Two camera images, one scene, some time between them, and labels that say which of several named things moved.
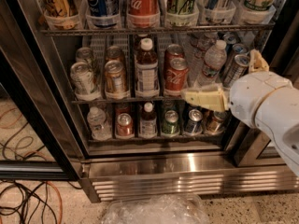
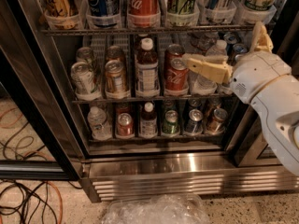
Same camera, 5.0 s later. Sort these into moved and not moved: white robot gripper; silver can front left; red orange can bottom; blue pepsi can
Moved: white robot gripper
Not moved: silver can front left; red orange can bottom; blue pepsi can
